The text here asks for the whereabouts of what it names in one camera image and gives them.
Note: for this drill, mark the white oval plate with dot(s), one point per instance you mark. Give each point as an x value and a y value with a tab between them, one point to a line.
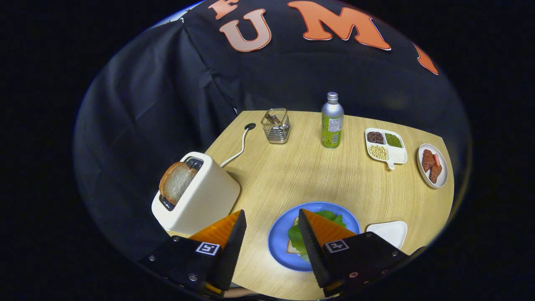
442	176

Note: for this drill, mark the white sandwich bread slice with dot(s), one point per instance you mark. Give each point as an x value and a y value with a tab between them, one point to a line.
291	249

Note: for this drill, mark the toasted bread slice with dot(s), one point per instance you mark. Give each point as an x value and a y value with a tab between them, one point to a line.
177	182

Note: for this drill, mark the red vegetable strip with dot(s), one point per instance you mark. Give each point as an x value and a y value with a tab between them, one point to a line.
436	160

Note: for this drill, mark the green and silver bottle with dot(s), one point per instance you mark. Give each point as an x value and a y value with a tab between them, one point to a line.
332	125

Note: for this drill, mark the blue plate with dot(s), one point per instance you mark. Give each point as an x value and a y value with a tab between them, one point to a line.
278	238

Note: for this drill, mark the pile of green beans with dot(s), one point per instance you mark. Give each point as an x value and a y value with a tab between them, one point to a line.
393	140

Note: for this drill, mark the brown meat slice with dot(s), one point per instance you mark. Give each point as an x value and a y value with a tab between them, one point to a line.
428	161
435	174

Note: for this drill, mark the pile of dark red beans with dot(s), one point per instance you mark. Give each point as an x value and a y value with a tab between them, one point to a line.
375	137

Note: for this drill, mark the white divided dish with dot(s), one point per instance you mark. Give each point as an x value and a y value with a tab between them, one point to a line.
397	155

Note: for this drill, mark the white toaster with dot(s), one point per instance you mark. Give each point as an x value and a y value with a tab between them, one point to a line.
209	196

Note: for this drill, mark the green lettuce leaf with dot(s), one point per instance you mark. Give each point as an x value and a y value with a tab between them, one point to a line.
296	238

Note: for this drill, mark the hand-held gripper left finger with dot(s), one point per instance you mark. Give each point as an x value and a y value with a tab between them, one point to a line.
232	259

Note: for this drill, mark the small white square plate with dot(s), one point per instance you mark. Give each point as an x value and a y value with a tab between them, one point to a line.
388	234

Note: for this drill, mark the brown wooden sticks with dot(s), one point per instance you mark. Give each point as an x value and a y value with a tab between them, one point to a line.
271	119

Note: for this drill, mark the pile of yellow soybeans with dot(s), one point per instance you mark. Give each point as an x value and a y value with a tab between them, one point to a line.
378	152

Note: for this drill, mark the black backdrop cloth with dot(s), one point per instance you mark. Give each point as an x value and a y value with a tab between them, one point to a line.
167	104

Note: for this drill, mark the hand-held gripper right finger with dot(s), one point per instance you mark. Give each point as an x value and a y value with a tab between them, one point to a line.
311	255

